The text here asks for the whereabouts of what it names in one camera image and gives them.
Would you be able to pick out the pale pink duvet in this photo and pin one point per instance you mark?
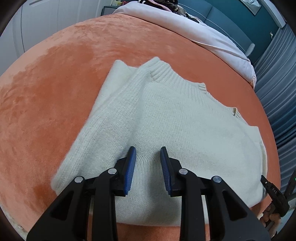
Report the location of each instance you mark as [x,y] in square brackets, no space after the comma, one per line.
[199,33]

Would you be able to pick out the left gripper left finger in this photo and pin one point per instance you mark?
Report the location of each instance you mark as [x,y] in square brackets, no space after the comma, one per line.
[113,182]

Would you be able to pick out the orange plush bed blanket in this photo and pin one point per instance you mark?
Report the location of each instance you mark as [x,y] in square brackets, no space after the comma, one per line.
[48,93]

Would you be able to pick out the cream knit sweater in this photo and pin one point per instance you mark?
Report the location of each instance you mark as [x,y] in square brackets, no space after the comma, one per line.
[150,107]

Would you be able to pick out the grey blue striped curtain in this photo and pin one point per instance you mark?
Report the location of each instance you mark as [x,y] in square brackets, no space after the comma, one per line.
[275,88]

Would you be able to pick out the silver floral wall art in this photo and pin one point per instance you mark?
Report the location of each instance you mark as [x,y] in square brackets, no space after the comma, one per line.
[253,5]

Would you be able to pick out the pile of dark clothes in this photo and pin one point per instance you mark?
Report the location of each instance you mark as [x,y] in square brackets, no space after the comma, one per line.
[171,6]

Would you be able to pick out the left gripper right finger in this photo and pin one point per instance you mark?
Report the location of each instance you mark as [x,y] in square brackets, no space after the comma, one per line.
[181,182]

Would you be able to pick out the teal upholstered headboard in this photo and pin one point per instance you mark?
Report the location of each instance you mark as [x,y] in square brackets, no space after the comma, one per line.
[236,21]

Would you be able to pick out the person's right hand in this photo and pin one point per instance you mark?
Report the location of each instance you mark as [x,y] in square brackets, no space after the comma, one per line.
[273,217]

